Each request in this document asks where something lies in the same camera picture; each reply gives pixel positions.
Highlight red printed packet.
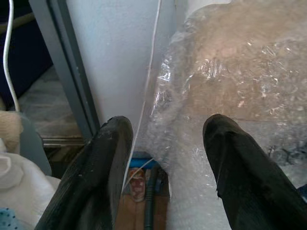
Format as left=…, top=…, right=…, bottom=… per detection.
left=129, top=169, right=146, bottom=204

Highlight light blue dotted cloth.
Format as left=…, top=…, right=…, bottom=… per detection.
left=0, top=206, right=24, bottom=230

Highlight thick white cable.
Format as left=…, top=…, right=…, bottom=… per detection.
left=3, top=0, right=21, bottom=112

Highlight clear bubble wrap bundle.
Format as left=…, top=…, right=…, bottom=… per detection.
left=143, top=0, right=307, bottom=230

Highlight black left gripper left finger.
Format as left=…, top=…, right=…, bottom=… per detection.
left=35, top=115, right=134, bottom=230

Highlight blue plastic item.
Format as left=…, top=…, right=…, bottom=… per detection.
left=130, top=151, right=159, bottom=168

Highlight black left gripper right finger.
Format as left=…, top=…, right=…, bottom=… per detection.
left=202, top=114, right=307, bottom=230

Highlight beige fuzzy cloth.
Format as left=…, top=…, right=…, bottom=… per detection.
left=0, top=110, right=24, bottom=154

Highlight thin white cable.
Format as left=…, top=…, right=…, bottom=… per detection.
left=121, top=0, right=162, bottom=192

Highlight grey metal door frame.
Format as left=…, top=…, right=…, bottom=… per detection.
left=28, top=0, right=101, bottom=139

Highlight black cable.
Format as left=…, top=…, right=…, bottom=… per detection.
left=143, top=166, right=159, bottom=230

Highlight white plastic bag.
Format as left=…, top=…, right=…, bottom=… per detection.
left=0, top=138, right=62, bottom=230

